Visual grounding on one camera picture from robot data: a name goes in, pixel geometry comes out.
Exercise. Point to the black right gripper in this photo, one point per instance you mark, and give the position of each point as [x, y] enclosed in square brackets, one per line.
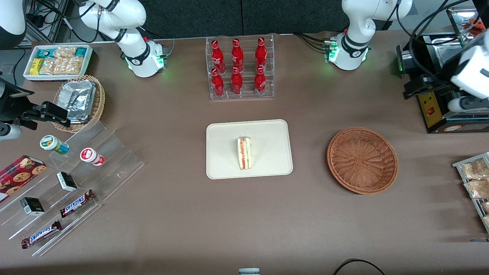
[10, 104]

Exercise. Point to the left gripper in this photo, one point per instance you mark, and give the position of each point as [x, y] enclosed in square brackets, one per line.
[427, 82]

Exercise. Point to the triangle sandwich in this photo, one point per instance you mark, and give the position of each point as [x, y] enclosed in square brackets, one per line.
[244, 154]

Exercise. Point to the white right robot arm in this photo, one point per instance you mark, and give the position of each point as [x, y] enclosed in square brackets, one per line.
[131, 15]

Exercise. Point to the light wicker basket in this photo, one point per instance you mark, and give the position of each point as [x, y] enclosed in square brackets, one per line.
[98, 103]

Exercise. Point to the brown round wicker basket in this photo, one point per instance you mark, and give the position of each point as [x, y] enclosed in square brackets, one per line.
[363, 160]

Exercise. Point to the beige plastic tray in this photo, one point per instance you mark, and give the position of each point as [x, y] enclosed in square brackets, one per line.
[267, 149]

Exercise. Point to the green lid yogurt cup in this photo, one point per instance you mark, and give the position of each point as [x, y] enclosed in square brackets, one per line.
[51, 143]

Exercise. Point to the silver foil packet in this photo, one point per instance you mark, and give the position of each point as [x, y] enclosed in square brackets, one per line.
[82, 112]
[74, 89]

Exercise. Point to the yellow snack packet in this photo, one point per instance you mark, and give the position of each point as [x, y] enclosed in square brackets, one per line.
[36, 67]

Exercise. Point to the clear cracker bag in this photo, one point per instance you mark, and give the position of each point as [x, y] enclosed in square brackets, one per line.
[47, 66]
[75, 65]
[65, 52]
[61, 66]

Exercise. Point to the red lid yogurt cup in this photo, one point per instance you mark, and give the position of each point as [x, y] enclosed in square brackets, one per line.
[89, 156]

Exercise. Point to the teal snack packet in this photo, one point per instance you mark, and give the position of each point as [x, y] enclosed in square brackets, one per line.
[81, 52]
[46, 52]

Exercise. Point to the red cookie box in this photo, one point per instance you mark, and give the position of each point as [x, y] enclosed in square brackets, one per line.
[19, 175]

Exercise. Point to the small black box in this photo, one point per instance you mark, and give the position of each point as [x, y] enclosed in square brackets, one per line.
[32, 206]
[67, 181]

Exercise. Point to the white rectangular snack bin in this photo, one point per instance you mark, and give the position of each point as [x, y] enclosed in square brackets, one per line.
[88, 61]

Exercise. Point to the clear acrylic stepped shelf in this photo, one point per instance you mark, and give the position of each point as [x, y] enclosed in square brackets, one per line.
[114, 160]

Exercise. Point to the snickers chocolate bar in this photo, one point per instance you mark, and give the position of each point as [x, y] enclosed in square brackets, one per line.
[41, 234]
[76, 203]

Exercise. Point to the clear fried snack bag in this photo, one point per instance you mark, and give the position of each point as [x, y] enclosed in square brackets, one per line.
[477, 189]
[473, 170]
[486, 207]
[486, 221]

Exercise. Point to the black partition panel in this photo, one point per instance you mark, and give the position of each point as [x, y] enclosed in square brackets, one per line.
[290, 15]
[191, 17]

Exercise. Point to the red cola bottle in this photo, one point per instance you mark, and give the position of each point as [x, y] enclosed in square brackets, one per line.
[260, 83]
[217, 84]
[237, 83]
[237, 57]
[261, 55]
[217, 57]

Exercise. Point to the clear acrylic bottle rack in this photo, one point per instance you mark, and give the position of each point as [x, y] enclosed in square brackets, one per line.
[246, 95]

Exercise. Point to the small grey device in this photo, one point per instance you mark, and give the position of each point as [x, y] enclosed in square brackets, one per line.
[249, 271]

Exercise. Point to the aluminium frame post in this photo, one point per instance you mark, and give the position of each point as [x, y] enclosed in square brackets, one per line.
[53, 26]

